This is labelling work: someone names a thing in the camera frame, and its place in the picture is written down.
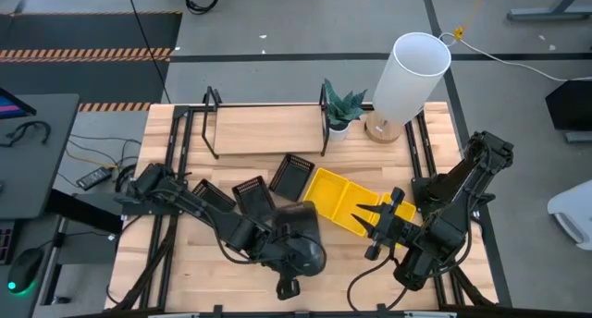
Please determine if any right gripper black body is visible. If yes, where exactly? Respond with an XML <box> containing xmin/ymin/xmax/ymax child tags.
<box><xmin>364</xmin><ymin>187</ymin><xmax>420</xmax><ymax>261</ymax></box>

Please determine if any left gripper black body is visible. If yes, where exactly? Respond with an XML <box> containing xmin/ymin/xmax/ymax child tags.
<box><xmin>270</xmin><ymin>229</ymin><xmax>327</xmax><ymax>301</ymax></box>

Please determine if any black plastic basket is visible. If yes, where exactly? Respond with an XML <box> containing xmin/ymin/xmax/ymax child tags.
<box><xmin>230</xmin><ymin>175</ymin><xmax>278</xmax><ymax>222</ymax></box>
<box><xmin>267</xmin><ymin>153</ymin><xmax>315</xmax><ymax>203</ymax></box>
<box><xmin>191</xmin><ymin>177</ymin><xmax>237</xmax><ymax>214</ymax></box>

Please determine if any green plant in white pot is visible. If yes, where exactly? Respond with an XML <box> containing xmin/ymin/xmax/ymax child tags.
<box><xmin>323</xmin><ymin>79</ymin><xmax>368</xmax><ymax>143</ymax></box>

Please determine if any white lamp with wooden base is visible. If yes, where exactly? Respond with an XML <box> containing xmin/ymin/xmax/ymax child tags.
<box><xmin>364</xmin><ymin>31</ymin><xmax>452</xmax><ymax>145</ymax></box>

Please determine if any white plastic object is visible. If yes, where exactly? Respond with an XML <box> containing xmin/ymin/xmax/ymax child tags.
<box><xmin>547</xmin><ymin>178</ymin><xmax>592</xmax><ymax>251</ymax></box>

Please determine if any black box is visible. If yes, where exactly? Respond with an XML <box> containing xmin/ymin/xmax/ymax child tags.
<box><xmin>545</xmin><ymin>79</ymin><xmax>592</xmax><ymax>132</ymax></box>

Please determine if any black power adapter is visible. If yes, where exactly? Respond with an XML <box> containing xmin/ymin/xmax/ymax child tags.
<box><xmin>76</xmin><ymin>165</ymin><xmax>113</xmax><ymax>191</ymax></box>

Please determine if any grey metal table leg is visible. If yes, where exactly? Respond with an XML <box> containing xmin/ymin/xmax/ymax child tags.
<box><xmin>506</xmin><ymin>0</ymin><xmax>592</xmax><ymax>22</ymax></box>

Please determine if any black computer mouse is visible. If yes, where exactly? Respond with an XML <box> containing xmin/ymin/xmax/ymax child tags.
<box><xmin>6</xmin><ymin>247</ymin><xmax>45</xmax><ymax>295</ymax></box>

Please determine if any grey desk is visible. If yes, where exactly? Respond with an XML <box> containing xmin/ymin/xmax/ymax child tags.
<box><xmin>0</xmin><ymin>93</ymin><xmax>80</xmax><ymax>221</ymax></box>

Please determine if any black keyboard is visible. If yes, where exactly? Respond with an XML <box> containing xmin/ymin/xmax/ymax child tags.
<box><xmin>0</xmin><ymin>224</ymin><xmax>16</xmax><ymax>266</ymax></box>

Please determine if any black mat with hazard stripes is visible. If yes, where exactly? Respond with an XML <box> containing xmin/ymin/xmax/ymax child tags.
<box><xmin>0</xmin><ymin>11</ymin><xmax>184</xmax><ymax>112</ymax></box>

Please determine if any computer monitor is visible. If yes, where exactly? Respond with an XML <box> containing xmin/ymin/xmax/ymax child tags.
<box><xmin>0</xmin><ymin>87</ymin><xmax>37</xmax><ymax>120</ymax></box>

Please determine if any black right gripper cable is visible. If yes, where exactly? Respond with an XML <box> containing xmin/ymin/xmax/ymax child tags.
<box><xmin>346</xmin><ymin>255</ymin><xmax>400</xmax><ymax>312</ymax></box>

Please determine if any wooden shelf black metal frame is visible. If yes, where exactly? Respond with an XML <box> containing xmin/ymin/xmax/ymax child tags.
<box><xmin>201</xmin><ymin>82</ymin><xmax>331</xmax><ymax>160</ymax></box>

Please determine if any white lamp cable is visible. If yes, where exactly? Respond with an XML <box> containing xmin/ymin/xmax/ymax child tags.
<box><xmin>438</xmin><ymin>31</ymin><xmax>592</xmax><ymax>83</ymax></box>

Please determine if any yellow cord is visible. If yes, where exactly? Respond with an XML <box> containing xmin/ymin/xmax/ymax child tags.
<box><xmin>452</xmin><ymin>0</ymin><xmax>489</xmax><ymax>43</ymax></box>

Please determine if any thin yellow cable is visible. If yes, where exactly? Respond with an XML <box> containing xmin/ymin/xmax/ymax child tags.
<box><xmin>64</xmin><ymin>147</ymin><xmax>117</xmax><ymax>169</ymax></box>

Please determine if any thin black floor cable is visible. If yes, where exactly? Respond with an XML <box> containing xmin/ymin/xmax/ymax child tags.
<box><xmin>124</xmin><ymin>0</ymin><xmax>172</xmax><ymax>104</ymax></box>

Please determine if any coiled black cable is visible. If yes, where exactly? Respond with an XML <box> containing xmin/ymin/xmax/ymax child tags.
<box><xmin>184</xmin><ymin>0</ymin><xmax>219</xmax><ymax>16</ymax></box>

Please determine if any black cable on desk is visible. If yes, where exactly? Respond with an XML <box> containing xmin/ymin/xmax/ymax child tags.
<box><xmin>0</xmin><ymin>120</ymin><xmax>52</xmax><ymax>148</ymax></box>

